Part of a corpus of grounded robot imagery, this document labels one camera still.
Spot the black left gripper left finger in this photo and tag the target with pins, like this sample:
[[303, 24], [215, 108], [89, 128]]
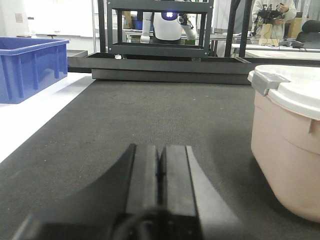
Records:
[[116, 206]]

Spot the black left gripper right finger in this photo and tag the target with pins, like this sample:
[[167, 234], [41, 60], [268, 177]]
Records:
[[197, 210]]

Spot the black metal shelf cart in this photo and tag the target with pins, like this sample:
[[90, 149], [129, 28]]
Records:
[[110, 13]]

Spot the dark grey table mat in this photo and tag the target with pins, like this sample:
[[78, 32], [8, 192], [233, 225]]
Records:
[[85, 138]]

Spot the black flat tray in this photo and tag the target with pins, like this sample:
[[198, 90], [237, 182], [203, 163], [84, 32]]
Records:
[[146, 68]]

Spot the blue plastic crate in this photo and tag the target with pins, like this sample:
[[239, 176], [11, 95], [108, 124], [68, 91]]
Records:
[[29, 65]]

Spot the white humanoid robot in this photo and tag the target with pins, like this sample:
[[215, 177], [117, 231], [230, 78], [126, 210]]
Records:
[[168, 27]]

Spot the person in grey hoodie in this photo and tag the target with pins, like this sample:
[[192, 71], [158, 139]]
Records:
[[268, 20]]

